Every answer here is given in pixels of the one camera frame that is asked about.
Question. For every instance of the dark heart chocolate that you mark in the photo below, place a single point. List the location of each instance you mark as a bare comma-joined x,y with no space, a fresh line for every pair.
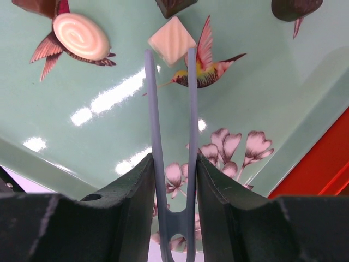
291,10

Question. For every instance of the grey plastic tweezers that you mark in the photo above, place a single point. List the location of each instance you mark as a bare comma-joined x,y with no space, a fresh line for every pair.
176,229

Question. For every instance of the orange chocolate box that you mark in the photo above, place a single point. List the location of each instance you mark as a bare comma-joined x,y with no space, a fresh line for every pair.
324,169

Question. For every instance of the white square chocolate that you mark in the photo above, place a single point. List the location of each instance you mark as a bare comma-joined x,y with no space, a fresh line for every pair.
172,41

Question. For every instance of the white swirl oval chocolate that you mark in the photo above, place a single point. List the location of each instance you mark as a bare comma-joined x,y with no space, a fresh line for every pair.
81,36

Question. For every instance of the green floral tray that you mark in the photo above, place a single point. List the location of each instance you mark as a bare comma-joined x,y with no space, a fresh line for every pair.
83,125

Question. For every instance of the brown square chocolate low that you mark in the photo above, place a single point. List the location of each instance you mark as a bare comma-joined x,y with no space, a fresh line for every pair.
42,7

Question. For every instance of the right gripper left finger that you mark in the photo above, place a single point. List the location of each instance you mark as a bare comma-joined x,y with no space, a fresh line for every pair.
111,224

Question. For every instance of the dark square chocolate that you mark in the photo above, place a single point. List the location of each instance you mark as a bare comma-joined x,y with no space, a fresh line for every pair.
170,8

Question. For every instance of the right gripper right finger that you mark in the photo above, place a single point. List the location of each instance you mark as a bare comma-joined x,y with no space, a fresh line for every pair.
240,225

